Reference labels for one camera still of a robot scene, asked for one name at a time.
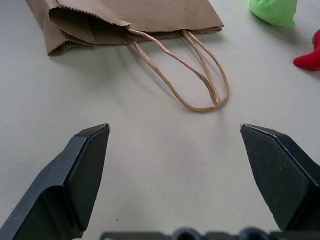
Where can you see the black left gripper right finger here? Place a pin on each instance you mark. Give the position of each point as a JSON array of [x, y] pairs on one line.
[[282, 180]]

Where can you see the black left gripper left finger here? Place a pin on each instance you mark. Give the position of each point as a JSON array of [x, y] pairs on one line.
[[62, 190]]

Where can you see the brown paper bag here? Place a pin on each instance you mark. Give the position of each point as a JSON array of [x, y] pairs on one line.
[[130, 22]]

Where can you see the red soft toy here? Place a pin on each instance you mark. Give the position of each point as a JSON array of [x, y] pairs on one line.
[[310, 58]]

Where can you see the green soft toy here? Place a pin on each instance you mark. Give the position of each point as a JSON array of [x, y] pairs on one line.
[[273, 11]]

